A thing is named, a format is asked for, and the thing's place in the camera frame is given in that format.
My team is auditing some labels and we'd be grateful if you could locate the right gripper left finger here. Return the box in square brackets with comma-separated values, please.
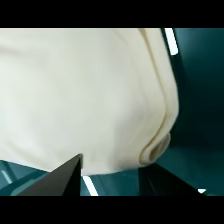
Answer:
[18, 153, 84, 197]

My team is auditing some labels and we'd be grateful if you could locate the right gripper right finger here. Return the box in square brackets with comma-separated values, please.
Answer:
[137, 162, 205, 197]

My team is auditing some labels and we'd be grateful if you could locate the cream shirt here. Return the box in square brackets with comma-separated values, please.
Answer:
[0, 27, 181, 176]

